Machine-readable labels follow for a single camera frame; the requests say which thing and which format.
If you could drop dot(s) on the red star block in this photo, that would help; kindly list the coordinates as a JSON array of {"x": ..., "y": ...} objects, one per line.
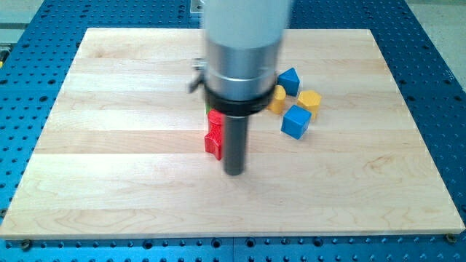
[{"x": 213, "y": 142}]

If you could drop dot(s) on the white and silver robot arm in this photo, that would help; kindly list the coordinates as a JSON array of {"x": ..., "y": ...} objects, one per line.
[{"x": 242, "y": 43}]

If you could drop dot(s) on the red circle block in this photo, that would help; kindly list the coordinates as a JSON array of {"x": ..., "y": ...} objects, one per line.
[{"x": 215, "y": 118}]

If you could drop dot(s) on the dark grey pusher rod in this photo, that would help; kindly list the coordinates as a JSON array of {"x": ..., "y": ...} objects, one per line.
[{"x": 234, "y": 144}]

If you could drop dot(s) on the yellow cylinder block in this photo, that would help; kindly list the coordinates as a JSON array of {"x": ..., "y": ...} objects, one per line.
[{"x": 277, "y": 103}]

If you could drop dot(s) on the blue cube block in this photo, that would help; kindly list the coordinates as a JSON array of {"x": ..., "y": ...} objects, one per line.
[{"x": 296, "y": 121}]

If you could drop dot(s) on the blue triangular block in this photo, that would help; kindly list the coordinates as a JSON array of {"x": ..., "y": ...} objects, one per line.
[{"x": 290, "y": 81}]

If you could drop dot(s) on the yellow hexagon block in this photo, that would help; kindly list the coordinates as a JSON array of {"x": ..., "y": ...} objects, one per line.
[{"x": 310, "y": 100}]

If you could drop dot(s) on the light wooden board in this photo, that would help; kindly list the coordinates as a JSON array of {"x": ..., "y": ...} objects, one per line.
[{"x": 122, "y": 153}]

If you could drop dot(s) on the blue perforated metal base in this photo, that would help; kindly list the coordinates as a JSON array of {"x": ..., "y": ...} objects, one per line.
[{"x": 35, "y": 69}]

